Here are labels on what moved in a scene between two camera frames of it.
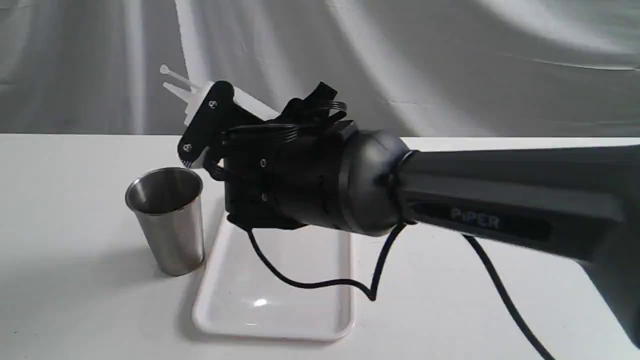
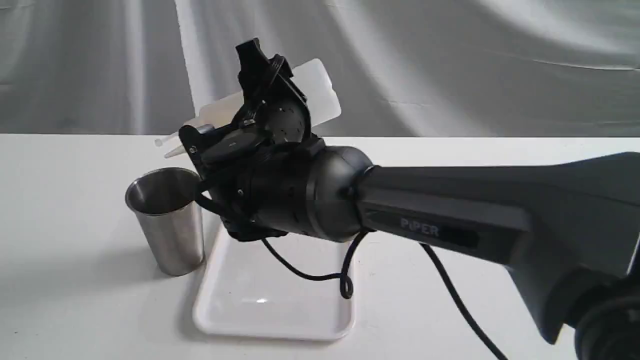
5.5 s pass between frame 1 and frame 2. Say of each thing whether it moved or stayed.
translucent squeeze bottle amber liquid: moved
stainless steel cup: stayed
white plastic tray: stayed
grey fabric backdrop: stayed
